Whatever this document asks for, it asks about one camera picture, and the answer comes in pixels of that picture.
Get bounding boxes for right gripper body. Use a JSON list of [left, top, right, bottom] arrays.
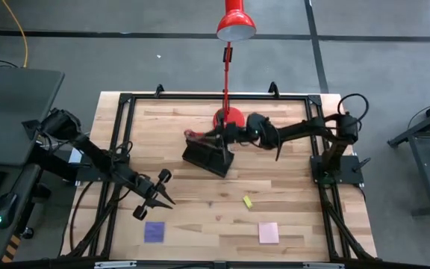
[[214, 121, 249, 147]]

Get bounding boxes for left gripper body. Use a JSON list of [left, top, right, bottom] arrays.
[[128, 173, 160, 205]]

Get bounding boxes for red-handled scissors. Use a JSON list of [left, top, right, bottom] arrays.
[[183, 128, 218, 146]]

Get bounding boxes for black mesh desk organizer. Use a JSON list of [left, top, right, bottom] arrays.
[[181, 138, 235, 179]]

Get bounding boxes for purple sticky note pad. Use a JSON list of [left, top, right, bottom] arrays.
[[143, 221, 166, 244]]

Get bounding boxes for pink sticky note pad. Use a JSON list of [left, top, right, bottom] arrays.
[[258, 222, 280, 244]]

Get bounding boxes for red desk lamp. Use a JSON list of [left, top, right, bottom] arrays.
[[213, 0, 258, 130]]

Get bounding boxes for dark grey desk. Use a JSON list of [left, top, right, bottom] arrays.
[[0, 164, 43, 261]]

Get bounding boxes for black computer mouse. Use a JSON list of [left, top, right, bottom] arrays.
[[0, 192, 19, 229]]

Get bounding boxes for black desk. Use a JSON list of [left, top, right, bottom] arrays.
[[0, 67, 66, 167]]

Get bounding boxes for dark metal stand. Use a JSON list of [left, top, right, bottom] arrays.
[[386, 93, 430, 217]]

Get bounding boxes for black aluminium table frame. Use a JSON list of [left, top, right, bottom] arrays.
[[60, 82, 378, 262]]

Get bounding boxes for silver bracket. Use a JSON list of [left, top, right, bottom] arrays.
[[302, 262, 345, 269], [94, 260, 137, 269]]

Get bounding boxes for yellow cable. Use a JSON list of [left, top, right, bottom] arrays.
[[1, 0, 28, 69]]

